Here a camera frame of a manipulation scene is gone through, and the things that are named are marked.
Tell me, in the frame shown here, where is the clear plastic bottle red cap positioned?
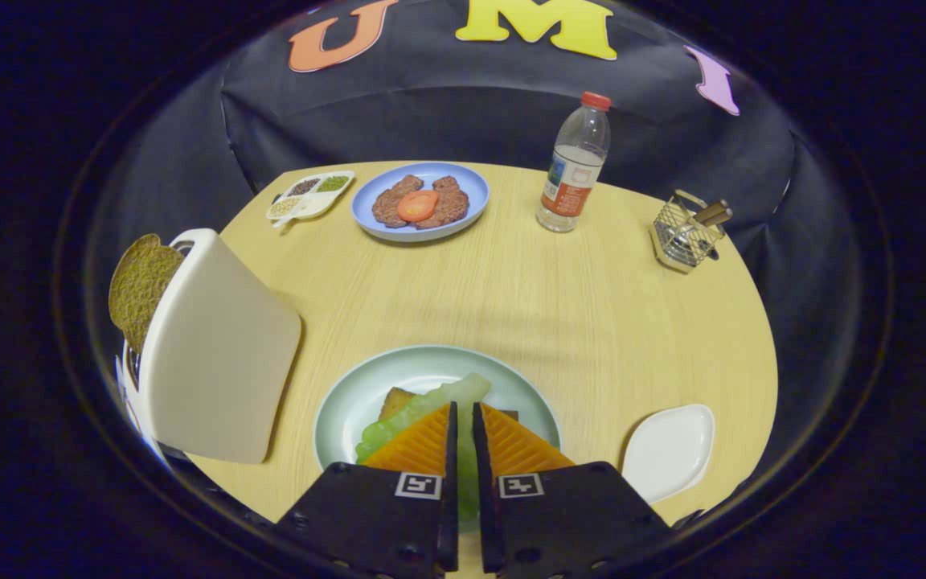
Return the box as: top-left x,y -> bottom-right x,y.
535,91 -> 613,234

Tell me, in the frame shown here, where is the green lettuce leaf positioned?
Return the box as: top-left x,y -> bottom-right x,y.
354,372 -> 493,519

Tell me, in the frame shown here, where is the pale green round plate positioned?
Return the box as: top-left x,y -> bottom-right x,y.
313,344 -> 563,533

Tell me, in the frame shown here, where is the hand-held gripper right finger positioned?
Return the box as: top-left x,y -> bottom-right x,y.
473,400 -> 673,578

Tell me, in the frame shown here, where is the red tomato slice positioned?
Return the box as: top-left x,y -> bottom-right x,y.
396,190 -> 440,223

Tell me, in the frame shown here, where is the blue round plate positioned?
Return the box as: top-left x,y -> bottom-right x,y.
350,162 -> 490,243

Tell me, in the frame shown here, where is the brown meat patty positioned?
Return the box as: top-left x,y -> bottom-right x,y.
415,175 -> 470,231
372,175 -> 425,229

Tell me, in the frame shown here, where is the white toaster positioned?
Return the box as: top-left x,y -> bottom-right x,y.
115,228 -> 303,466

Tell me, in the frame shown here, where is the white square plate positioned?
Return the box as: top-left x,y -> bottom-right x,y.
621,404 -> 716,506

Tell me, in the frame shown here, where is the white divided seasoning dish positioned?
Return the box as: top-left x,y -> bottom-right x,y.
265,170 -> 356,228

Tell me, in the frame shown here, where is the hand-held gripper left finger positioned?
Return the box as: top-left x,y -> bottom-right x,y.
274,400 -> 461,578

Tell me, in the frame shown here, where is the metal wire utensil basket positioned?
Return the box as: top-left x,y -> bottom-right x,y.
649,189 -> 729,275

